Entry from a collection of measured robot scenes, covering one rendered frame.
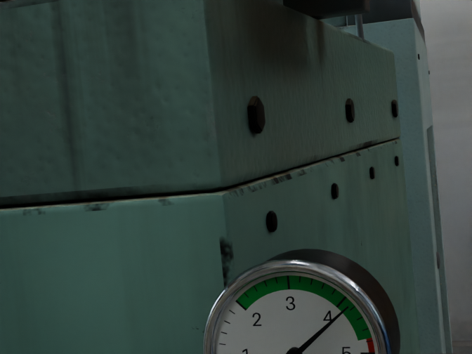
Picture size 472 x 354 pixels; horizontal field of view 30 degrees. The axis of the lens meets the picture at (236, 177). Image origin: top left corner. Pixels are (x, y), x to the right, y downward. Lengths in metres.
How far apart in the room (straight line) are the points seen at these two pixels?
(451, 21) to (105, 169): 2.47
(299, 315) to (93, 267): 0.12
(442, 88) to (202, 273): 2.45
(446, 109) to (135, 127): 2.45
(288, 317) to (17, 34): 0.18
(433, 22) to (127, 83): 2.46
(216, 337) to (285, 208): 0.16
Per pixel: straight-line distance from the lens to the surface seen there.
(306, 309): 0.29
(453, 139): 2.79
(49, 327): 0.40
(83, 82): 0.38
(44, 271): 0.39
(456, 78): 2.79
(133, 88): 0.37
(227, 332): 0.30
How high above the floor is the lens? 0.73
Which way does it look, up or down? 3 degrees down
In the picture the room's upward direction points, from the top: 6 degrees counter-clockwise
